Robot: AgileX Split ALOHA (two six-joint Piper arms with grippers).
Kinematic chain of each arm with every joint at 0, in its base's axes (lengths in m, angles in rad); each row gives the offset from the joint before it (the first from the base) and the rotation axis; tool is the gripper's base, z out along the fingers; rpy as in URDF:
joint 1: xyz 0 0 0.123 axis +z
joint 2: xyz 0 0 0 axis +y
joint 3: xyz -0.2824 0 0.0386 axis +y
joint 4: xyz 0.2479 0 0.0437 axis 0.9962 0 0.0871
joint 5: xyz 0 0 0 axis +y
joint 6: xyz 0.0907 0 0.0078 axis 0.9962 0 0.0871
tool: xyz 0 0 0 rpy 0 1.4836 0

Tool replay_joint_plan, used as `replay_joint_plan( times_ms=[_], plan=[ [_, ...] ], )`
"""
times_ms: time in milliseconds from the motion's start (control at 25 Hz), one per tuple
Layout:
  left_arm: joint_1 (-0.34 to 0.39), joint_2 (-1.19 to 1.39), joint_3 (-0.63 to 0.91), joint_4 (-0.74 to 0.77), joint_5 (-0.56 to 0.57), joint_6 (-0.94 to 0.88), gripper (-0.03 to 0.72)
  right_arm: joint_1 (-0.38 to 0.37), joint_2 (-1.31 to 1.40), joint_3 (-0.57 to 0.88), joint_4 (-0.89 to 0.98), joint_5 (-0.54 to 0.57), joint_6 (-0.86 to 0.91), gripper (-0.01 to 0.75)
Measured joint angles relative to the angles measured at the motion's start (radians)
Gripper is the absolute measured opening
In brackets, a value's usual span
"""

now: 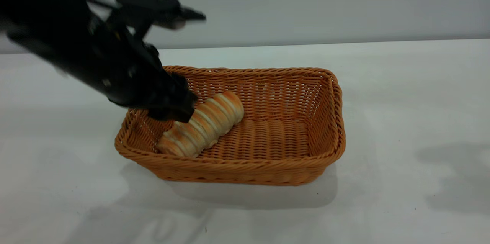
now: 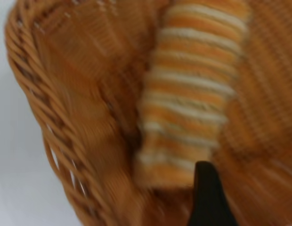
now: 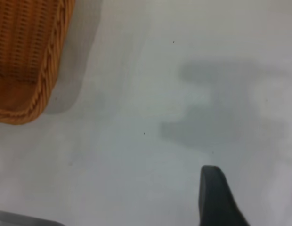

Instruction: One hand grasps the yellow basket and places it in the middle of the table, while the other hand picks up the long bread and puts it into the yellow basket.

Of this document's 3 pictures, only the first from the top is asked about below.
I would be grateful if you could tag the orange woven wicker basket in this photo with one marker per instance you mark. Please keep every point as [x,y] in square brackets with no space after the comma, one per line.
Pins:
[268,140]

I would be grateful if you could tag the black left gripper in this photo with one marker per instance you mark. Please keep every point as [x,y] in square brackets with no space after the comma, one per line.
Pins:
[118,69]

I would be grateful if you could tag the striped bread roll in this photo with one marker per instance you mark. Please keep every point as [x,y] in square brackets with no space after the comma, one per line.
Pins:
[204,123]

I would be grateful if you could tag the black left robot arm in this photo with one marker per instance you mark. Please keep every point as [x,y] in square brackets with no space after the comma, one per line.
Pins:
[42,14]

